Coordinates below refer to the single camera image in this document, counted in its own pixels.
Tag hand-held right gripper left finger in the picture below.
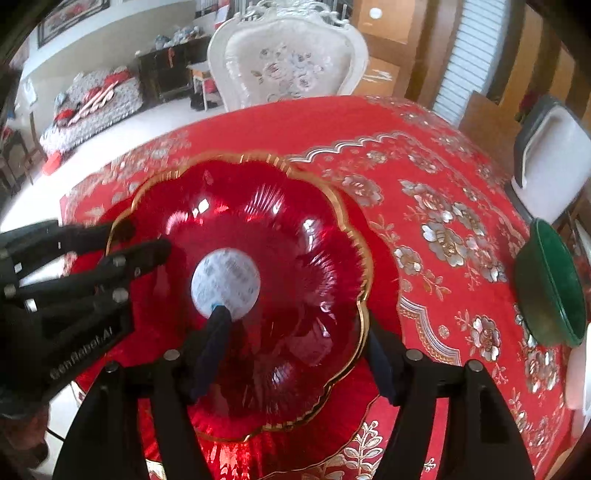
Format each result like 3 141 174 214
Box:
53 305 234 480

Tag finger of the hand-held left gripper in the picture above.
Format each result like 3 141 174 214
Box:
0 219 137 281
18 237 172 315

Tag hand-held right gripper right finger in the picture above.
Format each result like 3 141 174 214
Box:
367 311 536 480

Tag green bowl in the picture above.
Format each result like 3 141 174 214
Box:
514 218 587 348

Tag dark wooden desk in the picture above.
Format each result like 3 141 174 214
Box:
0 127 35 195

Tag sofa with patterned cover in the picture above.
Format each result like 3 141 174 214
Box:
39 67 144 153

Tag dark shoes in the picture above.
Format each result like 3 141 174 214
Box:
189 92 220 112

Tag dark wooden cabinet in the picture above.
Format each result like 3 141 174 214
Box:
136 37 213 104

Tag small white table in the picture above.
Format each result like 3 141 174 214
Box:
187 62 220 109

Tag white plate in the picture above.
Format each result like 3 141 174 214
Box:
566 342 591 411

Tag red floral tablecloth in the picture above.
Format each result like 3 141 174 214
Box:
59 95 591 480

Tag clutter on cabinet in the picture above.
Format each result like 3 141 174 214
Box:
154 25 204 49

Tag white ornate upholstered chair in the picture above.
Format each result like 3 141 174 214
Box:
207 0 370 112

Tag brown cardboard panel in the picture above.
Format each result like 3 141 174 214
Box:
462 90 522 158

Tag grey and white chair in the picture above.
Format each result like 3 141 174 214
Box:
510 95 591 227

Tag metal stair railing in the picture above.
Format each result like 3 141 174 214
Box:
231 0 352 24

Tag small cardboard box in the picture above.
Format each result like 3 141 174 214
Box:
358 55 402 97

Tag white slatted shutter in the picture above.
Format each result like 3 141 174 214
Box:
434 0 499 127

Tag large cardboard box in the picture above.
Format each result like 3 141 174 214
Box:
353 0 426 47

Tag framed floral wall picture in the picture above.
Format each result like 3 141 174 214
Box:
37 0 112 47

